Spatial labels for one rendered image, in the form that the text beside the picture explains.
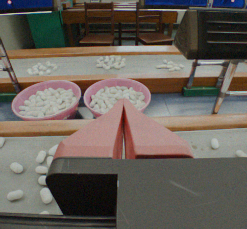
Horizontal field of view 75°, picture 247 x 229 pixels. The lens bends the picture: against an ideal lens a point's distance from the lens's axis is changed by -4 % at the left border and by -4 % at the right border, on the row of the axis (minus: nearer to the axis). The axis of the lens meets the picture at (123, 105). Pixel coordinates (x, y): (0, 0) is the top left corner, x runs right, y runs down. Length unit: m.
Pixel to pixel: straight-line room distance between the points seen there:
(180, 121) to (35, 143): 0.47
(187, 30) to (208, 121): 0.39
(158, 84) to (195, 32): 0.57
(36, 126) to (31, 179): 0.17
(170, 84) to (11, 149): 0.70
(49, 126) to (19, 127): 0.10
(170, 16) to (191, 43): 2.76
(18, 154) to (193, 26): 0.54
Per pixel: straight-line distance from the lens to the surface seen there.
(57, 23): 3.11
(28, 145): 0.60
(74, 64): 1.05
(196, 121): 0.61
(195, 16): 0.30
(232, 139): 0.64
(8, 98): 0.96
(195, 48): 0.29
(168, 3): 0.85
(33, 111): 0.72
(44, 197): 0.45
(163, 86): 0.85
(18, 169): 0.53
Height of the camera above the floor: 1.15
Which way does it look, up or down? 37 degrees down
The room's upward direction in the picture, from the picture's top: straight up
